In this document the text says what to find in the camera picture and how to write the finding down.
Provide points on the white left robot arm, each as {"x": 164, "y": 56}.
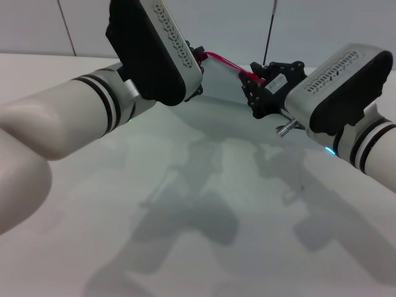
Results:
{"x": 62, "y": 120}

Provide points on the silver mount bolt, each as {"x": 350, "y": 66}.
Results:
{"x": 286, "y": 128}

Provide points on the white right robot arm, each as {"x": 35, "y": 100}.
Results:
{"x": 374, "y": 148}

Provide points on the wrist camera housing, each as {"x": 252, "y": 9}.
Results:
{"x": 148, "y": 52}
{"x": 337, "y": 89}

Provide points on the right wrist camera housing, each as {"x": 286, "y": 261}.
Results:
{"x": 337, "y": 89}

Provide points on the clear red-zip document bag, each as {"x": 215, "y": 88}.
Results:
{"x": 222, "y": 83}

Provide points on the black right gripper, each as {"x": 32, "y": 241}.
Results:
{"x": 266, "y": 96}

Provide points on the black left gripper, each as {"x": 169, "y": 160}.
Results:
{"x": 195, "y": 92}

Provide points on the left wrist camera housing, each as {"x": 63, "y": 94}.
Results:
{"x": 148, "y": 52}

